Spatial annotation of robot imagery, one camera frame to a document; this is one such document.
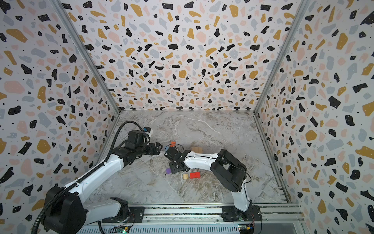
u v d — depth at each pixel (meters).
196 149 0.98
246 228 0.72
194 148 0.98
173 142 1.03
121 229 0.70
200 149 1.00
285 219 0.76
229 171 0.50
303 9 0.72
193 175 0.88
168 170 0.89
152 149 0.75
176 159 0.70
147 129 0.76
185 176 0.86
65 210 0.39
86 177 0.46
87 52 0.86
